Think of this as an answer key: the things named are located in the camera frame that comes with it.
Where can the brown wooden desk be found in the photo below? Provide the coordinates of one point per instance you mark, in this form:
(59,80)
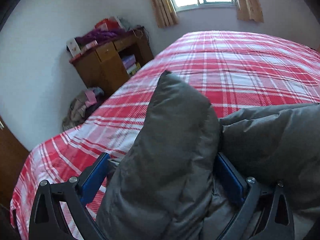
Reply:
(102,65)

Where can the white carton on desk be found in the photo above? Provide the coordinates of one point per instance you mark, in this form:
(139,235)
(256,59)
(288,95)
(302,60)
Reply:
(73,47)

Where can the clothes pile on floor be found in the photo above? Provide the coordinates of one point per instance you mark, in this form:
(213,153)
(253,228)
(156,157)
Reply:
(82,106)

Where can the red plaid bed sheet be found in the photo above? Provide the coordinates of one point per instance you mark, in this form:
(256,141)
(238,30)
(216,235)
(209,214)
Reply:
(234,70)

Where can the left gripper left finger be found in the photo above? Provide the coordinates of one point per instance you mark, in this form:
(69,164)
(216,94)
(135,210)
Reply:
(47,220)

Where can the brown wooden door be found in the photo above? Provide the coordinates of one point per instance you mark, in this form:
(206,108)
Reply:
(13,155)

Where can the books in desk shelf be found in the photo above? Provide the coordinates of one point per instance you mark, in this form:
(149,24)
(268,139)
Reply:
(131,65)

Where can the yellow curtain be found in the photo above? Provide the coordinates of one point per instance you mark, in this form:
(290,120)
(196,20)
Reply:
(165,13)
(249,10)

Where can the left yellow curtain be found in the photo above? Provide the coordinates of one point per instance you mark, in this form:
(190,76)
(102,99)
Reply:
(165,13)

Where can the purple cloth on desk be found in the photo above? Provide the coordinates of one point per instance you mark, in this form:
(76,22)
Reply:
(99,35)

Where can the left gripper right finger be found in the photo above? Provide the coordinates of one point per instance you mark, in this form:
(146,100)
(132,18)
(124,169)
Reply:
(248,196)

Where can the right yellow curtain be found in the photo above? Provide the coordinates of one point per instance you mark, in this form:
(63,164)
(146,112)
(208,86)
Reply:
(249,10)

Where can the red box on desk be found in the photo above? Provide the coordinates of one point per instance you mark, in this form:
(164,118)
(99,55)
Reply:
(109,24)

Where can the grey puffer jacket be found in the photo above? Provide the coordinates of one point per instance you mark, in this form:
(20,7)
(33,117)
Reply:
(164,187)

